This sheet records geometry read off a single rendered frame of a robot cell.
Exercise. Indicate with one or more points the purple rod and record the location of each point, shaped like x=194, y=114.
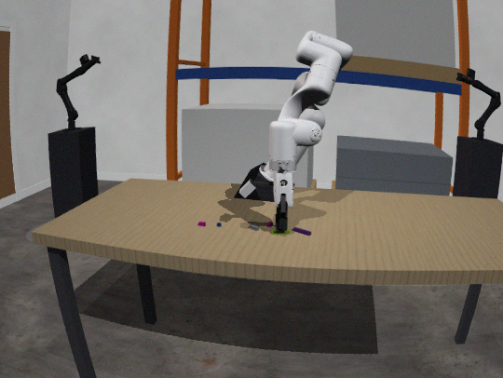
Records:
x=302, y=231

